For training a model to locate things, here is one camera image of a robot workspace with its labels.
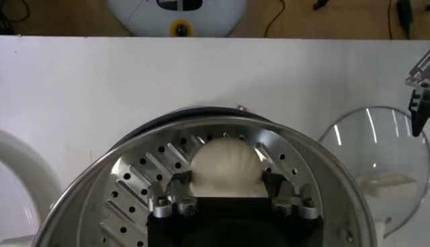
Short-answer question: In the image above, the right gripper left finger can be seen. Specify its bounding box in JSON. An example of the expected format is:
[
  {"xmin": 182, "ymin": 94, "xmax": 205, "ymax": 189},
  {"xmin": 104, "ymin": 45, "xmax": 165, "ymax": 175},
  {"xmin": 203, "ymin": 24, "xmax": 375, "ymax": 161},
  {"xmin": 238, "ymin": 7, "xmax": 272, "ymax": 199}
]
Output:
[{"xmin": 147, "ymin": 170, "xmax": 198, "ymax": 219}]

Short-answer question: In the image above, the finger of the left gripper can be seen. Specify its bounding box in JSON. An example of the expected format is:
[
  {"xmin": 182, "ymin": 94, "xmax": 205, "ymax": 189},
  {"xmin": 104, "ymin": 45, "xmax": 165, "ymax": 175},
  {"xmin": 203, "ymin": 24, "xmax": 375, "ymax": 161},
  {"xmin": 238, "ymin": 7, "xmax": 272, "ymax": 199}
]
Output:
[{"xmin": 404, "ymin": 50, "xmax": 430, "ymax": 138}]

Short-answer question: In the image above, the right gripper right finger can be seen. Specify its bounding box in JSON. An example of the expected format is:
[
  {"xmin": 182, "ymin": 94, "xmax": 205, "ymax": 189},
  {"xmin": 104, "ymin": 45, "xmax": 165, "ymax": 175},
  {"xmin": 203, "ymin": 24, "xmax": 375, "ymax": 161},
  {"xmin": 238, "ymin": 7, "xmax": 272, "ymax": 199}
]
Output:
[{"xmin": 261, "ymin": 170, "xmax": 319, "ymax": 221}]

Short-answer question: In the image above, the round glass pot lid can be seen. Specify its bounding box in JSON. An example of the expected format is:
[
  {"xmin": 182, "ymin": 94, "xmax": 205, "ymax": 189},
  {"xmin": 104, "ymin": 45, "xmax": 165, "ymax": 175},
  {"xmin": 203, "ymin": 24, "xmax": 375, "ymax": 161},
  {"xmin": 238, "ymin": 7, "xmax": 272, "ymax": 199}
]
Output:
[{"xmin": 318, "ymin": 105, "xmax": 430, "ymax": 238}]

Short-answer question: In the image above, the white steamed baozi bun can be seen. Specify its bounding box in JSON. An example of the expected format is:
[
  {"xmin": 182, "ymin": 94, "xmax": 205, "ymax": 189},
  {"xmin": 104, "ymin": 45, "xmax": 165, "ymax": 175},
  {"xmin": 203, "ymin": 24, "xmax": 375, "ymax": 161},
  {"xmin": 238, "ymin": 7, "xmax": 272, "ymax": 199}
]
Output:
[{"xmin": 189, "ymin": 137, "xmax": 268, "ymax": 198}]

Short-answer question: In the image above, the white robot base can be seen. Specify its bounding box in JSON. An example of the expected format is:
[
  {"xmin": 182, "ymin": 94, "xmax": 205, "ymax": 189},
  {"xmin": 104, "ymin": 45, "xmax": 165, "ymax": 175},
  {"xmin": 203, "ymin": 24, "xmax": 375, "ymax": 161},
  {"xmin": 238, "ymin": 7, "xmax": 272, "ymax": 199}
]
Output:
[{"xmin": 106, "ymin": 0, "xmax": 249, "ymax": 38}]

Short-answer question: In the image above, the stainless steel steamer basket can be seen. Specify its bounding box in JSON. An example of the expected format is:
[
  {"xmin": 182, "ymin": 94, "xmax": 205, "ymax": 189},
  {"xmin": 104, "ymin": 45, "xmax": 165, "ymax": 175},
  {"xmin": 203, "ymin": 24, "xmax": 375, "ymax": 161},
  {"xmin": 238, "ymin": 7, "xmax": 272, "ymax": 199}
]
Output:
[{"xmin": 32, "ymin": 115, "xmax": 379, "ymax": 247}]

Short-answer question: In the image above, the white electric cooker pot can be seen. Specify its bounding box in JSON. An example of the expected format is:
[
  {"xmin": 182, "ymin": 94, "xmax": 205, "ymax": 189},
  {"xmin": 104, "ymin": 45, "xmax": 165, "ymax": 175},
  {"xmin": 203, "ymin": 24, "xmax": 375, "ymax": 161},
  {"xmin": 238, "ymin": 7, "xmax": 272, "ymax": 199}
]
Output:
[{"xmin": 0, "ymin": 104, "xmax": 387, "ymax": 247}]

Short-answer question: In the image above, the large white plate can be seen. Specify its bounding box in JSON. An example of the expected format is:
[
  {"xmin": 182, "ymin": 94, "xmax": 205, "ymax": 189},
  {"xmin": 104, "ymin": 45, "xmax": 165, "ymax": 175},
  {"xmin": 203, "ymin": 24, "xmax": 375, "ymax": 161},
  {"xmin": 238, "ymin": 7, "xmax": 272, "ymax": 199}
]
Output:
[{"xmin": 0, "ymin": 130, "xmax": 63, "ymax": 242}]

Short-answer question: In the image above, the black floor cable with plug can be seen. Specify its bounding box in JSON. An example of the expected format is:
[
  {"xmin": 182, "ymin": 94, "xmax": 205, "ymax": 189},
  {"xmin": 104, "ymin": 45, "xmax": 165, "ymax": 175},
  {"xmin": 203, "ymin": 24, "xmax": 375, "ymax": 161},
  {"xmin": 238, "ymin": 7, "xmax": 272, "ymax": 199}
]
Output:
[{"xmin": 388, "ymin": 0, "xmax": 415, "ymax": 40}]

